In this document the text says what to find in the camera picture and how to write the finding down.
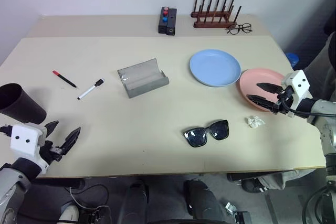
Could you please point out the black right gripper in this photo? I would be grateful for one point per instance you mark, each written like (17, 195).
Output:
(283, 102)

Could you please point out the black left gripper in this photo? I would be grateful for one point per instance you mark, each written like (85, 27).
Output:
(50, 151)

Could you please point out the black sunglasses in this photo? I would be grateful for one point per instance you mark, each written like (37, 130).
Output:
(197, 134)

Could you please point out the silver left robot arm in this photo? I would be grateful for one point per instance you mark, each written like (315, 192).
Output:
(10, 182)

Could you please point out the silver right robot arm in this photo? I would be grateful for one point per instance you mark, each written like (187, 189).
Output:
(324, 106)

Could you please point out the pink plate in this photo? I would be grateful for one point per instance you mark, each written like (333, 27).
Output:
(252, 79)

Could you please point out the crumpled white paper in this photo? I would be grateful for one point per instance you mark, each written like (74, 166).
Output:
(254, 122)

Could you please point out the black cup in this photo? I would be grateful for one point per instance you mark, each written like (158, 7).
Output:
(21, 103)

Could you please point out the white marker with black cap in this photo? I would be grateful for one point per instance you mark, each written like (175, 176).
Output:
(89, 90)

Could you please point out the black pen with red cap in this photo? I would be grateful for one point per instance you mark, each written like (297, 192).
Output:
(64, 78)

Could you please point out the blue plate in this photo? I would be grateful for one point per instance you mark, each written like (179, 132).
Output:
(214, 68)

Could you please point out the thin black-framed eyeglasses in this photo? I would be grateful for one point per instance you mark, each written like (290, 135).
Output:
(231, 30)

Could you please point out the black shoe with white stripes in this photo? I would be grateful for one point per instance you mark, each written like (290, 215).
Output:
(253, 186)

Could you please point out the brown wooden peg rack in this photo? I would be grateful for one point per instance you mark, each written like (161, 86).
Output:
(210, 22)

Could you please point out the grey open glasses case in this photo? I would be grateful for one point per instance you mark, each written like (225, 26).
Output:
(143, 79)

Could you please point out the dark rounded shape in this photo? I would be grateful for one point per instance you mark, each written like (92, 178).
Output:
(202, 197)
(136, 200)

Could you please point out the black box with coloured buttons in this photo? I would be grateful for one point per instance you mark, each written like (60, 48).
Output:
(168, 20)

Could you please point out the small black floor box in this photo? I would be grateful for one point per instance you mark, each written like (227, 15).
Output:
(242, 216)

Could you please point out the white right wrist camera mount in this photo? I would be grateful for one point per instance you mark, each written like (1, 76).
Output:
(299, 79)

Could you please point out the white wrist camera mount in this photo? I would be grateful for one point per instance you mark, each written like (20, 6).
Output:
(25, 140)
(299, 79)

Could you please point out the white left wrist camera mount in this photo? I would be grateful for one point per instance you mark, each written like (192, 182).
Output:
(25, 140)

